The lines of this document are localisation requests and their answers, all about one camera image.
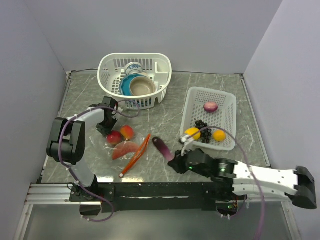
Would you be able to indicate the blue plate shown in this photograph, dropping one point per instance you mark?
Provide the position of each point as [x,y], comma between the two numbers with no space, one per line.
[124,86]

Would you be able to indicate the clear zip top bag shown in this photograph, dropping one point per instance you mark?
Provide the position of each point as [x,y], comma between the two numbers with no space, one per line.
[123,140]

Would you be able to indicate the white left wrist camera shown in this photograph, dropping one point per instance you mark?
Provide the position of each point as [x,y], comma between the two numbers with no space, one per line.
[116,114]

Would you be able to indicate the fake watermelon slice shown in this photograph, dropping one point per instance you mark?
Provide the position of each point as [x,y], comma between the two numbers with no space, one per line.
[123,149]

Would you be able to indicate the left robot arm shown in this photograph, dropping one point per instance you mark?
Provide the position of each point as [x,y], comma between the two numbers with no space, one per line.
[67,142]

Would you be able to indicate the purple fake onion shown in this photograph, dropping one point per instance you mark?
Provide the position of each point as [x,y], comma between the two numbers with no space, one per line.
[210,107]

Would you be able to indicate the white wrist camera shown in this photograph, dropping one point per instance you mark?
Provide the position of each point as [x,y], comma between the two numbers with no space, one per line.
[187,143]
[116,114]

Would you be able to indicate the small yellow fake fruit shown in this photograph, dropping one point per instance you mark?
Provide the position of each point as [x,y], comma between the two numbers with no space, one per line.
[219,135]

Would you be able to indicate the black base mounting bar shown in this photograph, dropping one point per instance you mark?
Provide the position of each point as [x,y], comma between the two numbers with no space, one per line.
[146,196]

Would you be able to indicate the blue white porcelain bowl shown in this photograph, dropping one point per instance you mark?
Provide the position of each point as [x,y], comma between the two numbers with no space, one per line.
[133,68]

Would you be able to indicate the purple fake eggplant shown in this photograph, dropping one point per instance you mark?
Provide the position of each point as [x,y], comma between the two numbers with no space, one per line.
[162,148]

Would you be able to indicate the red fake apple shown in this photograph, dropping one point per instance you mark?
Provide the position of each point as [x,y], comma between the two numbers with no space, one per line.
[114,138]

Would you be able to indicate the yellow fake lemon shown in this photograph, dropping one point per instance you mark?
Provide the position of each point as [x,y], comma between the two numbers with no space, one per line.
[194,132]

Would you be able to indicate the beige ceramic bowl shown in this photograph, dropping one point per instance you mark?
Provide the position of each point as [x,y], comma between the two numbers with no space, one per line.
[141,86]

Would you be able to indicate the dark fake grapes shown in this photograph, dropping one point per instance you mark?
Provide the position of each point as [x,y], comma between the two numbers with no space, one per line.
[205,135]

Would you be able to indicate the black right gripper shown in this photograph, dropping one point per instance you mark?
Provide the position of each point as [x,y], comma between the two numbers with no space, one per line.
[177,163]

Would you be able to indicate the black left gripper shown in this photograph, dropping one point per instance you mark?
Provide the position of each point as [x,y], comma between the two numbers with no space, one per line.
[106,130]

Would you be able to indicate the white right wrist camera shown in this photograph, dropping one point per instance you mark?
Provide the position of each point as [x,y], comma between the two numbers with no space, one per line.
[187,143]

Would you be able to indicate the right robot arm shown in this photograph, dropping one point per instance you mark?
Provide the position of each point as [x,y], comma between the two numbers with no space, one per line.
[236,178]

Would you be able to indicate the white dish rack basket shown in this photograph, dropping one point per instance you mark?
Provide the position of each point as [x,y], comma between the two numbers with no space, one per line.
[156,66]

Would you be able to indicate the white perforated plastic basket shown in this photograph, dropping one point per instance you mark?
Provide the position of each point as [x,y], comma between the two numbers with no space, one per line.
[225,117]

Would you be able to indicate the orange fake persimmon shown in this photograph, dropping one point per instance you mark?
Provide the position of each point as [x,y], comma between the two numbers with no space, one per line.
[127,132]

